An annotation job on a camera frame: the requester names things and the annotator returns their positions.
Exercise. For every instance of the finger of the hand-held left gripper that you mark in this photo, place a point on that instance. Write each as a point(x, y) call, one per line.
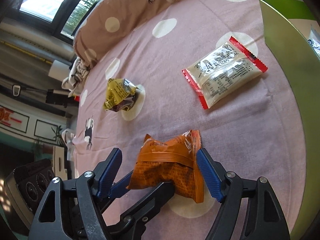
point(120, 183)
point(150, 200)

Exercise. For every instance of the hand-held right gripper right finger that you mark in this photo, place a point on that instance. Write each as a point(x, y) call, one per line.
point(210, 177)

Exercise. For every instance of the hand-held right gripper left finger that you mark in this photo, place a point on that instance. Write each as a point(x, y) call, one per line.
point(110, 172)

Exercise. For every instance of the orange snack packet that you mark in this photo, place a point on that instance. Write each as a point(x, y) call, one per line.
point(167, 165)

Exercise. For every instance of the green cardboard box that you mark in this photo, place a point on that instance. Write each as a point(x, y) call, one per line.
point(282, 42)

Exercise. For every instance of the white puffed snack packet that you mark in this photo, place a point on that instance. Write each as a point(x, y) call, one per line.
point(315, 42)

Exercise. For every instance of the white cardboard box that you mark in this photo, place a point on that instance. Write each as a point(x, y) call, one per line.
point(58, 165)

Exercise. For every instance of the green potted plant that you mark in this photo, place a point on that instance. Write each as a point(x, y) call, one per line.
point(57, 135)

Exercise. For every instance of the pink spotted bed sheet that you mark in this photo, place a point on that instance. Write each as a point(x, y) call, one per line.
point(162, 120)

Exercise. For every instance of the yellow and black snack packet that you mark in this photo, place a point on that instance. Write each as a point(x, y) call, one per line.
point(117, 92)

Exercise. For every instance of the red and yellow box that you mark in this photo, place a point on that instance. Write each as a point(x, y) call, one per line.
point(76, 97)

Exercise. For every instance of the white red-edged snack packet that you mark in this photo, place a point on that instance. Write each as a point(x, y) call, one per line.
point(222, 75)

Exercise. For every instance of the striped white cloth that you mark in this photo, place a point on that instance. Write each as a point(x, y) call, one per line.
point(78, 73)

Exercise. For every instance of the white paper roll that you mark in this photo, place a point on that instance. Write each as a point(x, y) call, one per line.
point(57, 70)

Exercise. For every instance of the brown spotted pillow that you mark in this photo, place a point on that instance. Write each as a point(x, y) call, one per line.
point(120, 12)

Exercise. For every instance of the black framed window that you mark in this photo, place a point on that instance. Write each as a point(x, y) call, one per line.
point(45, 0)

